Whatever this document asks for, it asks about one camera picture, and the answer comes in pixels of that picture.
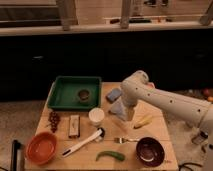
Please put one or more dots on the dark grape bunch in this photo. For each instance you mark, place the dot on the dark grape bunch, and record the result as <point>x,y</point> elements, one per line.
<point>54,120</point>

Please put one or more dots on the brown chocolate bar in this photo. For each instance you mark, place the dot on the brown chocolate bar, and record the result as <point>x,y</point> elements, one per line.
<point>74,126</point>

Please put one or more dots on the green chili pepper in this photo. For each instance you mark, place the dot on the green chili pepper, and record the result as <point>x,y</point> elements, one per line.
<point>117,155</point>

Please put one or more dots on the white handled brush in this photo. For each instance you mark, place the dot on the white handled brush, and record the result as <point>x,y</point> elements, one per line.
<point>99,133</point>

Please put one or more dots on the spice bottle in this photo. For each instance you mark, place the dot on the spice bottle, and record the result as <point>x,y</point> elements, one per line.
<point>200,138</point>

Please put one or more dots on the metal fork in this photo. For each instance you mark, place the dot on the metal fork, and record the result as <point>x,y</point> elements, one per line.
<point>122,140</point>

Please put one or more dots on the dark purple bowl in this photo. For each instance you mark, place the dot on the dark purple bowl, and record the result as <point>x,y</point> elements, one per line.
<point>150,152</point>

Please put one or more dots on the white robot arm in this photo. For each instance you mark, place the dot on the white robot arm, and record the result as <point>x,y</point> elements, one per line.
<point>197,112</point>

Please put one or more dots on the orange fruit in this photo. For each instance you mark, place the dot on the orange fruit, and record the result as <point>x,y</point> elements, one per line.
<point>151,85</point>

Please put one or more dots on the grey-blue towel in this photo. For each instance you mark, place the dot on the grey-blue towel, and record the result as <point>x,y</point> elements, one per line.
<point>119,110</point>

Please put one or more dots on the small green cup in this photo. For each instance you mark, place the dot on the small green cup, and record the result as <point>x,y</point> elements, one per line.
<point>83,95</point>

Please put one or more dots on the white cup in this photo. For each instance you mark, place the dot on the white cup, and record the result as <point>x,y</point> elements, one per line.
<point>96,116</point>

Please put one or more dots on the blue sponge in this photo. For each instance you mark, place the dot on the blue sponge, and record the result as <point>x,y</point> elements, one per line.
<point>113,95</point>

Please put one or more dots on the black chair frame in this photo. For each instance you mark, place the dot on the black chair frame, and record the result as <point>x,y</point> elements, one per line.
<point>17,156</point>

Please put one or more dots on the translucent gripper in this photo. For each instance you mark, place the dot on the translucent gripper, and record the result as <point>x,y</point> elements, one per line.
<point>127,113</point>

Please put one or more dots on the green plastic tray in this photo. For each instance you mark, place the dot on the green plastic tray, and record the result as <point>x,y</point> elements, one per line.
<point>65,93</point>

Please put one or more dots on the orange bowl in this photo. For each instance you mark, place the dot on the orange bowl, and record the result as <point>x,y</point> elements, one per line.
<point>41,148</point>

